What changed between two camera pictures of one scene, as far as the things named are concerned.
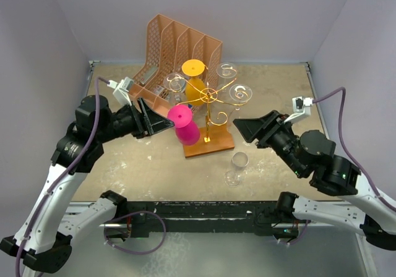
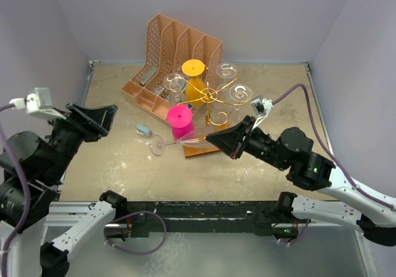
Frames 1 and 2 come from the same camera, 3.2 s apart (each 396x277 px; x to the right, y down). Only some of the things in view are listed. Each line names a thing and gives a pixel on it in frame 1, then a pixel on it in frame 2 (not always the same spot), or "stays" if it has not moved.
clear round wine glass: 226,70 stays
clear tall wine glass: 175,83 stays
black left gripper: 154,122 -> 93,122
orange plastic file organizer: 179,67 stays
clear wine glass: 240,161 -> 195,139
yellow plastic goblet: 195,91 stays
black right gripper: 250,128 -> 229,140
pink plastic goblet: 187,131 stays
